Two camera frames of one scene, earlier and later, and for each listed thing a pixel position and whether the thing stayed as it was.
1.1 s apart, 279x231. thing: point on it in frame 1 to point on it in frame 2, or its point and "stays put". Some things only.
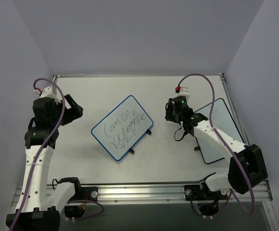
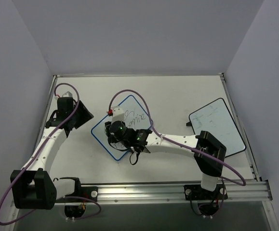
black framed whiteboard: (223, 121) stays put
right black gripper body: (168, 113) to (108, 130)
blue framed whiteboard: (122, 128) stays put
